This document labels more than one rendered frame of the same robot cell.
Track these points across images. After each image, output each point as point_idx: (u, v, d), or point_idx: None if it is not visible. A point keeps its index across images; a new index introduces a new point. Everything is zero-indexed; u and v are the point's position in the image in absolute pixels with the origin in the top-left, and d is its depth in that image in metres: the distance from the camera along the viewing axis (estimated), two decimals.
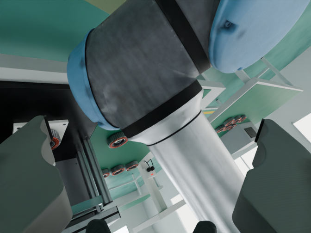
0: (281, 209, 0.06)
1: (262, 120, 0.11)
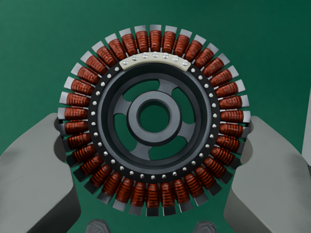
0: (270, 204, 0.06)
1: None
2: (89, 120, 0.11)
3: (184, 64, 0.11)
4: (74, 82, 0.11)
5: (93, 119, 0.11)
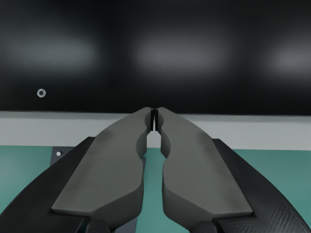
0: (199, 185, 0.07)
1: (156, 110, 0.12)
2: None
3: None
4: None
5: None
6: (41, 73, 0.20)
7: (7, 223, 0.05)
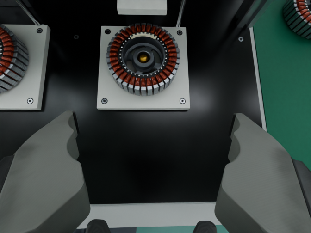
0: (258, 199, 0.06)
1: (233, 114, 0.11)
2: (118, 56, 0.28)
3: (154, 36, 0.29)
4: (113, 42, 0.28)
5: (120, 56, 0.28)
6: None
7: None
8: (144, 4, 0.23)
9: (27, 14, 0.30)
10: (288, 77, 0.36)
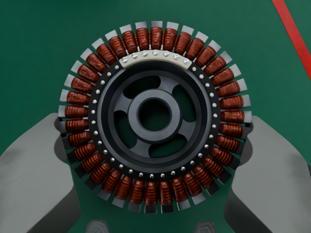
0: (270, 203, 0.06)
1: None
2: (89, 118, 0.11)
3: (185, 62, 0.10)
4: (74, 81, 0.11)
5: (93, 118, 0.11)
6: None
7: None
8: None
9: None
10: (48, 90, 0.14)
